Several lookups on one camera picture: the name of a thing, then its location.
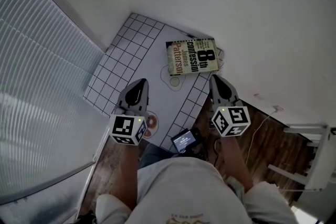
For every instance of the person's left forearm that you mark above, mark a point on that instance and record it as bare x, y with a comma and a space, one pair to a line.
127, 175

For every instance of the white wooden chair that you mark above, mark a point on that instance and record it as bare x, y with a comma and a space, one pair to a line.
321, 154

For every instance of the white grid mat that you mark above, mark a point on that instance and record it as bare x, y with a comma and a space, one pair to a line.
126, 60

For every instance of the black screen device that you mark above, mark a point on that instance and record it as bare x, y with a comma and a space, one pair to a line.
183, 140

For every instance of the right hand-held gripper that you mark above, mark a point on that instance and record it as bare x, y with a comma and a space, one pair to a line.
231, 123

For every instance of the green cover book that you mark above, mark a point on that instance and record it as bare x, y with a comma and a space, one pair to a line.
183, 60

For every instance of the person's white shirt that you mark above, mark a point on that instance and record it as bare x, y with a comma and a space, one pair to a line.
183, 191

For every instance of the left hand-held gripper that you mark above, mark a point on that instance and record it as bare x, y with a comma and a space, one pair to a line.
122, 126

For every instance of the person's dark trousers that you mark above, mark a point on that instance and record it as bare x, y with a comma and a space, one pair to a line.
152, 157

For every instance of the person's right forearm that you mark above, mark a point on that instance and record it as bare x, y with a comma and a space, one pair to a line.
236, 160

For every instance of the white window blinds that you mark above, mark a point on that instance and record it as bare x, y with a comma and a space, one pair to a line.
39, 60

